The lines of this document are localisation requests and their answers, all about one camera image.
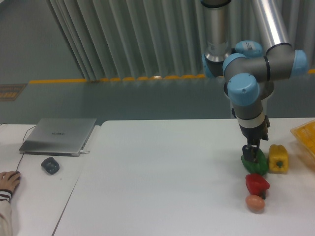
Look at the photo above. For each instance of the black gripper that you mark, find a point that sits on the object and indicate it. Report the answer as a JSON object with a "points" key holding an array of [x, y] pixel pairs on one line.
{"points": [[254, 130]]}

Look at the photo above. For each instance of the green bell pepper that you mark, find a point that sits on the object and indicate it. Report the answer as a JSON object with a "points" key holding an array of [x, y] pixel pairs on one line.
{"points": [[260, 168]]}

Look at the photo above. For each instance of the striped sleeve forearm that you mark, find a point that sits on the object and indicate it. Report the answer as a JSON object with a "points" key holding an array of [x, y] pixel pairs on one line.
{"points": [[5, 213]]}

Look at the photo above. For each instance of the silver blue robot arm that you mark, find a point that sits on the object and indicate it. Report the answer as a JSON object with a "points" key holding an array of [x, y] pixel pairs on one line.
{"points": [[244, 70]]}

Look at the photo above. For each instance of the yellow plastic basket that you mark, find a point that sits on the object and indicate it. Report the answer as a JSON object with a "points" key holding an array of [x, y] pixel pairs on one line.
{"points": [[305, 135]]}

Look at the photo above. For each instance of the person's hand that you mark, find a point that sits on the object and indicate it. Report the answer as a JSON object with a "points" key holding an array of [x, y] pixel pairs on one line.
{"points": [[7, 182]]}

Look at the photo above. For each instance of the yellow bell pepper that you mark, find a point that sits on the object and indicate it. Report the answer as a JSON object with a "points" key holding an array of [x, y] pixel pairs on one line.
{"points": [[278, 160]]}

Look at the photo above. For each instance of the red bell pepper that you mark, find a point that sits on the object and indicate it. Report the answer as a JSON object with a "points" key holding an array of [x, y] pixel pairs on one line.
{"points": [[257, 185]]}

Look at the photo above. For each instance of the brown egg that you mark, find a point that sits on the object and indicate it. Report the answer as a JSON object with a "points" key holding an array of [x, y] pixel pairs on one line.
{"points": [[255, 202]]}

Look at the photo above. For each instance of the grey pleated curtain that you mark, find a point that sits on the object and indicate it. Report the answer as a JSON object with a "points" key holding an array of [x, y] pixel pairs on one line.
{"points": [[144, 38]]}

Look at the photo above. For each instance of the silver laptop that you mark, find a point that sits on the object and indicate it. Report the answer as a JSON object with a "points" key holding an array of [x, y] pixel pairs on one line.
{"points": [[59, 136]]}

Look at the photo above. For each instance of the small black box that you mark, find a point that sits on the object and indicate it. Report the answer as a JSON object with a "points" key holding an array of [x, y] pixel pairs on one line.
{"points": [[50, 165]]}

